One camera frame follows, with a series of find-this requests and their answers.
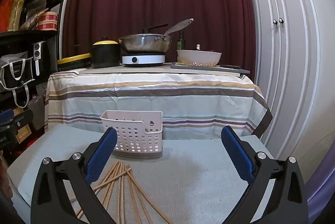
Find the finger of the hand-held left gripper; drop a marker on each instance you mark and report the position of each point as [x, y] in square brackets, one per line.
[23, 119]

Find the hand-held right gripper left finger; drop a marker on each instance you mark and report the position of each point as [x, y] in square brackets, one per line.
[102, 153]

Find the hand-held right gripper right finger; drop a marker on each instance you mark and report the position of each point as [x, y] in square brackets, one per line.
[238, 153]

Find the white perforated utensil basket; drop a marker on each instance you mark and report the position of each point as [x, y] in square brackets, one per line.
[130, 135]

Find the pile of wooden chopsticks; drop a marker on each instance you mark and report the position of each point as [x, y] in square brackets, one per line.
[121, 195]

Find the tan paper bag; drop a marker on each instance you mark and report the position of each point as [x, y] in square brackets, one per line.
[23, 133]

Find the grey bin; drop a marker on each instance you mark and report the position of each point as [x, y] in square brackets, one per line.
[36, 111]

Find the red cloth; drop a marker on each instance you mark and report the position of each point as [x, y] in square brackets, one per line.
[35, 139]

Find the black tote bag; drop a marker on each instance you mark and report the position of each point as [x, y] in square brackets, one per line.
[15, 74]

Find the black and silver air fryer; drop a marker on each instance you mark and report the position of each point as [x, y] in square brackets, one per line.
[38, 53]

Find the striped tablecloth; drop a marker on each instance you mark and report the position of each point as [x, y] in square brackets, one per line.
[157, 103]

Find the flat yellow and black pan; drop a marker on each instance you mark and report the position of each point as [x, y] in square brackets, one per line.
[74, 61]

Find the grey rubber tray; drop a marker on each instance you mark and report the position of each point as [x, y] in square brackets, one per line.
[235, 70]

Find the black shelving rack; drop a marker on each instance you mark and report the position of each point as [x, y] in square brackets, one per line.
[53, 38]

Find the beige table mat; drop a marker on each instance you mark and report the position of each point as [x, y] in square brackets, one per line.
[130, 70]

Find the black remote control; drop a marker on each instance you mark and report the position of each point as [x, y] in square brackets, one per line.
[230, 66]

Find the black pot with yellow lid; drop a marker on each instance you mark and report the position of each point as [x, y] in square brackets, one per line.
[104, 56]

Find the red striped round box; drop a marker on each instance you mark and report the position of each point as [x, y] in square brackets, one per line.
[47, 21]

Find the white induction cooker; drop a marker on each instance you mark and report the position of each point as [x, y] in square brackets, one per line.
[144, 60]

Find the white bowl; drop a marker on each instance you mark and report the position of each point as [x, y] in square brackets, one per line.
[199, 57]

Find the orange bag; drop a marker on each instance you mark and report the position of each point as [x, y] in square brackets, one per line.
[5, 14]

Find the gold package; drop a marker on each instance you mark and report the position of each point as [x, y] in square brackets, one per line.
[16, 11]

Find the white wardrobe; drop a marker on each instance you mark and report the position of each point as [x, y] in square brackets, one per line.
[288, 56]

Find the dark plastic packets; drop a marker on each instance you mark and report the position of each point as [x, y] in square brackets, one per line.
[35, 8]

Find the steel frying pan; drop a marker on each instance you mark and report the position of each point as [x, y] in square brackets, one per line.
[144, 43]

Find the green olive oil bottle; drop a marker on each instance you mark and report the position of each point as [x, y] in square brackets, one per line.
[180, 43]

